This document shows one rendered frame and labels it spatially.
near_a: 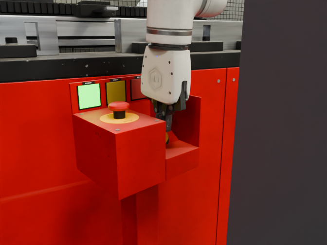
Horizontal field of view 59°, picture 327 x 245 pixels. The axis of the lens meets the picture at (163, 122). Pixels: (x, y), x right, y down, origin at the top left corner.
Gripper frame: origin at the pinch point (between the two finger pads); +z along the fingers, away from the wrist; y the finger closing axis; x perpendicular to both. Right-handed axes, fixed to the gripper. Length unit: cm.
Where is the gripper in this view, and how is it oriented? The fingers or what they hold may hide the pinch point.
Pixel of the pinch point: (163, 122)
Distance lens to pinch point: 59.8
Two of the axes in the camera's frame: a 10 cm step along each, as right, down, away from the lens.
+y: 6.6, 3.0, -6.9
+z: -0.6, 9.3, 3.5
